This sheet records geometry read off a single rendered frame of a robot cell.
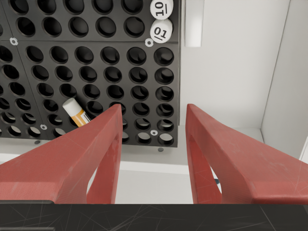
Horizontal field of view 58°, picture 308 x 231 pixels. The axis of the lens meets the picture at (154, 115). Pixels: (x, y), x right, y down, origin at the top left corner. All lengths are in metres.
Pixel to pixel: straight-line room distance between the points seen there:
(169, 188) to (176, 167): 0.24
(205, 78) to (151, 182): 0.26
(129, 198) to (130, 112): 0.33
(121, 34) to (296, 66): 0.12
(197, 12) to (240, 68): 0.07
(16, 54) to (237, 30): 0.17
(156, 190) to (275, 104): 0.29
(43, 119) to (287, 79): 0.19
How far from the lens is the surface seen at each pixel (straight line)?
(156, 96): 0.20
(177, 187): 0.48
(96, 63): 0.20
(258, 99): 0.28
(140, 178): 0.48
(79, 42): 0.19
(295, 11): 0.23
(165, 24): 0.16
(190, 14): 0.23
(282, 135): 0.24
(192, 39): 0.23
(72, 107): 0.21
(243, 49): 0.25
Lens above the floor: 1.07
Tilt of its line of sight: 53 degrees down
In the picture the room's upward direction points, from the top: 167 degrees counter-clockwise
